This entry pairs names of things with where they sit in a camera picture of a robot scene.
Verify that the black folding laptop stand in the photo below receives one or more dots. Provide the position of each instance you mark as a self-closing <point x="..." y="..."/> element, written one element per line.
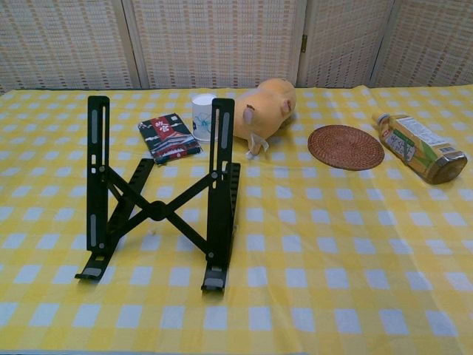
<point x="157" y="209"/>

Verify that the white paper cup blue flower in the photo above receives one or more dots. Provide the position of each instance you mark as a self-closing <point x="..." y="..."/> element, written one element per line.
<point x="201" y="118"/>

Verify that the yellow plush toy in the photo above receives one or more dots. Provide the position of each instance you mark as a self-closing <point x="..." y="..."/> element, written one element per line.
<point x="266" y="111"/>

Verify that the black red snack packet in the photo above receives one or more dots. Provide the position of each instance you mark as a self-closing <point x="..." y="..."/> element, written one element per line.
<point x="170" y="140"/>

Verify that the round brown woven coaster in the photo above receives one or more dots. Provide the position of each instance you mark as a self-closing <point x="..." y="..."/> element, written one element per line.
<point x="345" y="148"/>

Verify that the yellow white checkered tablecloth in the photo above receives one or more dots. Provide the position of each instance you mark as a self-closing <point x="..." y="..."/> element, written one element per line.
<point x="332" y="240"/>

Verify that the woven folding screen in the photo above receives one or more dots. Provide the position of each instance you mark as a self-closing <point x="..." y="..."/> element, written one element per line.
<point x="221" y="37"/>

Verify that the green label tea bottle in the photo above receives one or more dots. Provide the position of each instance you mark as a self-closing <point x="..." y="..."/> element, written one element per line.
<point x="417" y="148"/>

